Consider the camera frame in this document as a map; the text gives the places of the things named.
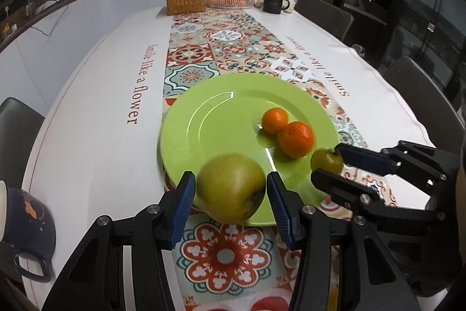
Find large yellow-green pear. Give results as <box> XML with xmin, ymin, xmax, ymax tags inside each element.
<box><xmin>196</xmin><ymin>154</ymin><xmax>267</xmax><ymax>224</ymax></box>

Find thin dark cable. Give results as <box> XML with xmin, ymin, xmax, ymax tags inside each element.
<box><xmin>31</xmin><ymin>5</ymin><xmax>70</xmax><ymax>37</ymax></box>

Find green plate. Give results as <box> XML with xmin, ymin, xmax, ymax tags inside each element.
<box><xmin>159</xmin><ymin>72</ymin><xmax>340</xmax><ymax>227</ymax></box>

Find patterned table runner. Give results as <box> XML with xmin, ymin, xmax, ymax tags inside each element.
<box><xmin>160</xmin><ymin>7</ymin><xmax>397</xmax><ymax>311</ymax></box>

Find large orange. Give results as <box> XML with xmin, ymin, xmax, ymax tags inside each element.
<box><xmin>278</xmin><ymin>122</ymin><xmax>315</xmax><ymax>159</ymax></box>

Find black mug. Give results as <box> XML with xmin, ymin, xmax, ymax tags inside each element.
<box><xmin>262</xmin><ymin>0</ymin><xmax>290</xmax><ymax>14</ymax></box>

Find wicker basket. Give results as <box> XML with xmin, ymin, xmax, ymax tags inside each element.
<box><xmin>165</xmin><ymin>0</ymin><xmax>207</xmax><ymax>16</ymax></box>

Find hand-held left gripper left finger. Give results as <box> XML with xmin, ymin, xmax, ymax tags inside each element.
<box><xmin>42</xmin><ymin>171</ymin><xmax>197</xmax><ymax>311</ymax></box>

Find dark grey chair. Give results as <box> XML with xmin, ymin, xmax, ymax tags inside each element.
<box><xmin>384</xmin><ymin>56</ymin><xmax>466</xmax><ymax>151</ymax></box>
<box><xmin>0</xmin><ymin>97</ymin><xmax>46</xmax><ymax>188</ymax></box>
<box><xmin>295</xmin><ymin>0</ymin><xmax>354</xmax><ymax>42</ymax></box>

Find small green plum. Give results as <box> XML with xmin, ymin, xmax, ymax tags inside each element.
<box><xmin>310</xmin><ymin>149</ymin><xmax>344</xmax><ymax>175</ymax></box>

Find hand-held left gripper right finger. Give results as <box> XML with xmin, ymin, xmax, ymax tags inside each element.
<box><xmin>266</xmin><ymin>171</ymin><xmax>419</xmax><ymax>311</ymax></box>

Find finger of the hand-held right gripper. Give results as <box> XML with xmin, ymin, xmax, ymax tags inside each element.
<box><xmin>310</xmin><ymin>168</ymin><xmax>446</xmax><ymax>232</ymax></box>
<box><xmin>334</xmin><ymin>140</ymin><xmax>460</xmax><ymax>185</ymax></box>

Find small orange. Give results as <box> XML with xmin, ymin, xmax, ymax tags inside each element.
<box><xmin>262</xmin><ymin>108</ymin><xmax>289</xmax><ymax>134</ymax></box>

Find white lower cabinets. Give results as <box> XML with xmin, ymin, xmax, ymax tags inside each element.
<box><xmin>0</xmin><ymin>0</ymin><xmax>193</xmax><ymax>115</ymax></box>

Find navy blue mug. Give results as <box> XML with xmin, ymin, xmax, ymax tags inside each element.
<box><xmin>0</xmin><ymin>180</ymin><xmax>57</xmax><ymax>283</ymax></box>

